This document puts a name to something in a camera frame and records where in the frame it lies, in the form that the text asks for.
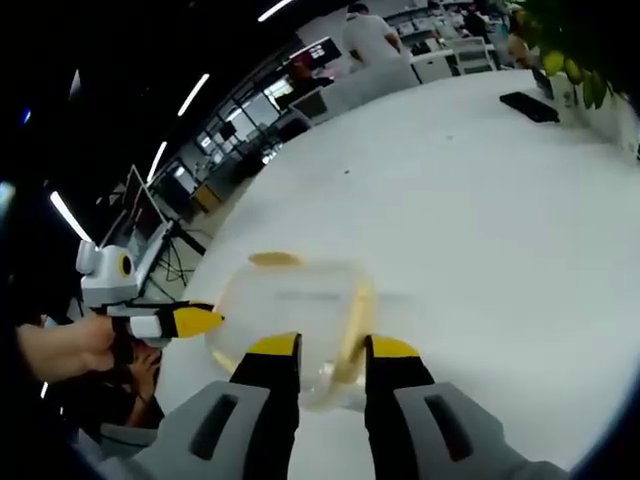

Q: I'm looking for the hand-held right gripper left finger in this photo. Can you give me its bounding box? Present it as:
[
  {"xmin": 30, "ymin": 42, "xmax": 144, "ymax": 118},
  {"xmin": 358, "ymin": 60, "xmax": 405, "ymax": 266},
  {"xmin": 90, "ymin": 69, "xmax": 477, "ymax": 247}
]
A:
[{"xmin": 134, "ymin": 331, "xmax": 304, "ymax": 480}]

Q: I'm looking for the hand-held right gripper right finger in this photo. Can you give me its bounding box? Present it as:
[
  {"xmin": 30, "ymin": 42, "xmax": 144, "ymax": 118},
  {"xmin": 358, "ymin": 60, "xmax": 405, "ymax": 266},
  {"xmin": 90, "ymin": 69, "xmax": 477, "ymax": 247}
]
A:
[{"xmin": 363, "ymin": 333, "xmax": 571, "ymax": 480}]

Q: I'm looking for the clear box with yellow buckles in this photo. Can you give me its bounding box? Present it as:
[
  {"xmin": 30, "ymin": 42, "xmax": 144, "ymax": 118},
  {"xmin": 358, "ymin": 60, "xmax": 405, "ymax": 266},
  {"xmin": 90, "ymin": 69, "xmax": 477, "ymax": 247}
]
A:
[{"xmin": 204, "ymin": 252, "xmax": 382, "ymax": 414}]

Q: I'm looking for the person's left hand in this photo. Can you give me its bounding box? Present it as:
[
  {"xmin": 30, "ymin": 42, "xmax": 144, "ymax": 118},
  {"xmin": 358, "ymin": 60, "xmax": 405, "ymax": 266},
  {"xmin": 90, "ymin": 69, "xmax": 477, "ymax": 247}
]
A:
[{"xmin": 17, "ymin": 315, "xmax": 119, "ymax": 386}]

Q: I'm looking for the ceiling light strip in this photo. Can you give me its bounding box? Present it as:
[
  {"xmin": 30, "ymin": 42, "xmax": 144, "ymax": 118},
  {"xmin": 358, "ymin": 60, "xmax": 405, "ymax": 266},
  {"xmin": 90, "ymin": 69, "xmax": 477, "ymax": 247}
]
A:
[
  {"xmin": 146, "ymin": 140, "xmax": 169, "ymax": 184},
  {"xmin": 48, "ymin": 190, "xmax": 94, "ymax": 242},
  {"xmin": 256, "ymin": 0, "xmax": 294, "ymax": 23},
  {"xmin": 176, "ymin": 73, "xmax": 212, "ymax": 118}
]

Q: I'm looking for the monitor on stand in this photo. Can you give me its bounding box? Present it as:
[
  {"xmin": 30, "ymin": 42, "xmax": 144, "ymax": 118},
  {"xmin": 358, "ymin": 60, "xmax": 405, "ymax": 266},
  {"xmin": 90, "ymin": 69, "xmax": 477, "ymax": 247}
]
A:
[{"xmin": 123, "ymin": 164, "xmax": 174, "ymax": 242}]

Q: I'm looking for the white chair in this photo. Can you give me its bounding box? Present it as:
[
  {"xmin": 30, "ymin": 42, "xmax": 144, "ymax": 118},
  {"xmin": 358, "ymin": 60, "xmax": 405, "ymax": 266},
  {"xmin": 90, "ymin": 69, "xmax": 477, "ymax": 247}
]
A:
[
  {"xmin": 323, "ymin": 57, "xmax": 422, "ymax": 110},
  {"xmin": 288, "ymin": 86, "xmax": 332, "ymax": 122}
]

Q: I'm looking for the black phone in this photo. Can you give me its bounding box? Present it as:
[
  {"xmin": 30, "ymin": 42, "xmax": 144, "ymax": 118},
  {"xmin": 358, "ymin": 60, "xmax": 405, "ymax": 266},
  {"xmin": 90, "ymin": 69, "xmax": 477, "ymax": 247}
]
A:
[{"xmin": 499, "ymin": 91, "xmax": 561, "ymax": 124}]

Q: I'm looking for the potted green plant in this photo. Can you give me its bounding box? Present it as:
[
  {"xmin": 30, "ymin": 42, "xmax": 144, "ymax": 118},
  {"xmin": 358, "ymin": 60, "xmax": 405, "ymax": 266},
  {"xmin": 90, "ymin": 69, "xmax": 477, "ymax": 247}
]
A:
[{"xmin": 504, "ymin": 0, "xmax": 640, "ymax": 156}]

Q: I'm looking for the wall screen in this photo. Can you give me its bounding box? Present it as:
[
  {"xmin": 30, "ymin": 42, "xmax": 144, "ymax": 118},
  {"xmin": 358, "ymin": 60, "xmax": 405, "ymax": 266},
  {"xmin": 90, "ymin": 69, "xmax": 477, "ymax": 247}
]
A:
[{"xmin": 298, "ymin": 41, "xmax": 342, "ymax": 64}]

